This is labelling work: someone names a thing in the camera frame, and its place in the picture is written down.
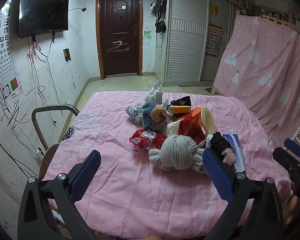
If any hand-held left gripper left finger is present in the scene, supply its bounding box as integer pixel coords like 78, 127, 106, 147
17, 149, 102, 240

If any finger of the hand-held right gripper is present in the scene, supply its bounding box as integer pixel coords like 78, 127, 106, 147
284, 138, 300, 160
273, 147, 300, 173

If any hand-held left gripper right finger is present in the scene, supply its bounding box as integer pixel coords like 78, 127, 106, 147
202, 148, 288, 240

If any wooden hairbrush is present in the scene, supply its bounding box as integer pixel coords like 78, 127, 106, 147
200, 106, 217, 137

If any pink sock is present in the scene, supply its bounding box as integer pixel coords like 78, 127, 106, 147
222, 149, 237, 167

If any black glove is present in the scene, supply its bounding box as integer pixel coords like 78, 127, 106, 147
211, 132, 232, 162

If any purple white box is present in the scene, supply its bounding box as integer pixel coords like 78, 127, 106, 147
222, 131, 247, 173

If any pink bedsheet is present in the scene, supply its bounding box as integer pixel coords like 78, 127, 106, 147
37, 91, 294, 240

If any grey knit hat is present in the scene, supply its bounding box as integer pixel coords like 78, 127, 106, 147
149, 134, 210, 174

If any red cloth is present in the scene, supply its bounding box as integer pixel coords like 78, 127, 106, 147
177, 115, 207, 145

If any orange box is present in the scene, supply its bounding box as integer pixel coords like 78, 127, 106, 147
176, 107, 203, 122

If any red snack packet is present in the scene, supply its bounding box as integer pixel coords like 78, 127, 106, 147
129, 128, 167, 153

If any grey metal chair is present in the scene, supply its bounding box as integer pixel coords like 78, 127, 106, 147
31, 104, 80, 180

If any orange tube bottle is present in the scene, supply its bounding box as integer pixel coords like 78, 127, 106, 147
168, 105, 191, 114

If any white polka dot cloth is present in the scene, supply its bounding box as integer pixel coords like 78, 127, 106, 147
126, 105, 147, 123

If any black pouch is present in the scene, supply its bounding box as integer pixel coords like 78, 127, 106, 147
169, 95, 192, 107

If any pink tree print curtain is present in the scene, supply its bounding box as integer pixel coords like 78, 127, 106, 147
212, 15, 300, 148

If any colourful grid poster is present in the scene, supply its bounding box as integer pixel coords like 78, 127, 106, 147
206, 24, 223, 57

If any white slatted wardrobe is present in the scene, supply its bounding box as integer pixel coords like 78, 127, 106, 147
164, 0, 255, 87

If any dark brown door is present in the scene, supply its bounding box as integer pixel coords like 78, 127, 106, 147
96, 0, 144, 80

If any eye chart poster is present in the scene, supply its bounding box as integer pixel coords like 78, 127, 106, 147
0, 4, 23, 98

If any black handbag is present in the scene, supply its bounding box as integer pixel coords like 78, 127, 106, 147
155, 20, 167, 33

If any bundle of black hanging bags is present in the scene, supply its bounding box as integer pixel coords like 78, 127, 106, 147
151, 0, 167, 20

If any black wall television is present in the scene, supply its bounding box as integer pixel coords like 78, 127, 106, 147
18, 0, 70, 39

